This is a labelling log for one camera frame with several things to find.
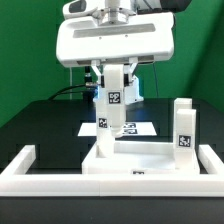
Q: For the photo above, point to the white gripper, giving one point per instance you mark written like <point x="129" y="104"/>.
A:
<point x="145" y="38"/>

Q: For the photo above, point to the white desk top panel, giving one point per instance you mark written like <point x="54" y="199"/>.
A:
<point x="136" y="157"/>

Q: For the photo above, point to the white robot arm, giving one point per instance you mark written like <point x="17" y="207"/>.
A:
<point x="118" y="11"/>

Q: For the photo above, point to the marker tag sheet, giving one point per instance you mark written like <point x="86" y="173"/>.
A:
<point x="130" y="128"/>

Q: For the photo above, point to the white U-shaped fence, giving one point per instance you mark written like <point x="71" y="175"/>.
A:
<point x="16" y="181"/>

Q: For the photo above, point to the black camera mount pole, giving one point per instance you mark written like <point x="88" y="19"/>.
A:
<point x="88" y="78"/>

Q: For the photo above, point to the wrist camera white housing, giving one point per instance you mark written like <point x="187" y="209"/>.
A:
<point x="79" y="8"/>

